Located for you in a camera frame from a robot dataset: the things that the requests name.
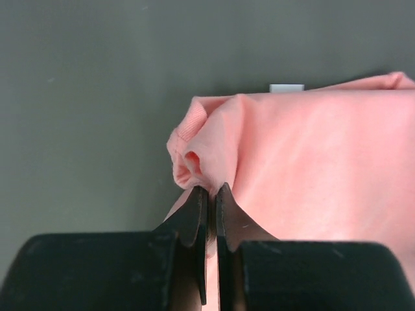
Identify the salmon pink t-shirt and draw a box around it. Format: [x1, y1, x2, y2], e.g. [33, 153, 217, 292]
[163, 71, 415, 311]

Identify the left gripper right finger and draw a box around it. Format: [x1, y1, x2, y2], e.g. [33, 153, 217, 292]
[215, 184, 414, 310]

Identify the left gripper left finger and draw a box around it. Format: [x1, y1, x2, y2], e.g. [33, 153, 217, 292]
[1, 187, 208, 310]

